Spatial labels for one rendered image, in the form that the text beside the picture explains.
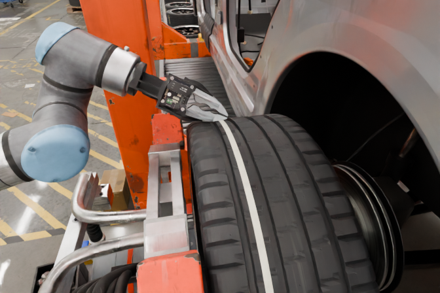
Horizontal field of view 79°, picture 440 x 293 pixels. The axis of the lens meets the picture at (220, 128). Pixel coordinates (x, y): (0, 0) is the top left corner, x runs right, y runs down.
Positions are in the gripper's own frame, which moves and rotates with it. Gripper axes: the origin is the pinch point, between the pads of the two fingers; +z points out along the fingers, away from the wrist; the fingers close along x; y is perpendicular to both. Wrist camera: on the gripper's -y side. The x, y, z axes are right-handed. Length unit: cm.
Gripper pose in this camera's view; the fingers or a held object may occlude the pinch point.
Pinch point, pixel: (221, 114)
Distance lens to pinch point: 60.7
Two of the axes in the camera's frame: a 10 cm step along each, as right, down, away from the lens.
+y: 1.7, 1.5, -9.7
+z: 9.0, 3.7, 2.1
